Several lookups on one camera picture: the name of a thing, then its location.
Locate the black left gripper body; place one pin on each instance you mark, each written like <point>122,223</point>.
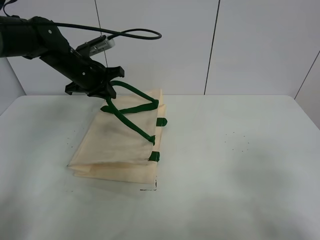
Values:
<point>85,73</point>

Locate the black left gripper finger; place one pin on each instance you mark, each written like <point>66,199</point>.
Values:
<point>104,90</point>

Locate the white linen bag green handles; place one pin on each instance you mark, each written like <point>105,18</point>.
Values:
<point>110,150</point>

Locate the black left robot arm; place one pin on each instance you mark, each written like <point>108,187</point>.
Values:
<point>39,38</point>

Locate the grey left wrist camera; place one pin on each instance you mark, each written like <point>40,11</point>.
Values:
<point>95,46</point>

